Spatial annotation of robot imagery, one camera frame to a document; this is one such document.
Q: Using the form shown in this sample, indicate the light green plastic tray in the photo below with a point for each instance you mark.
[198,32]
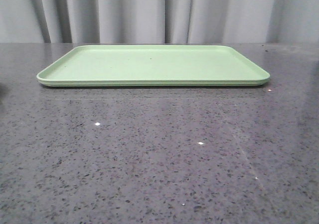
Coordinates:
[152,65]

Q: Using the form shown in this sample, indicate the grey pleated curtain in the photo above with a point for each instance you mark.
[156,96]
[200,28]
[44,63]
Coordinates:
[159,21]

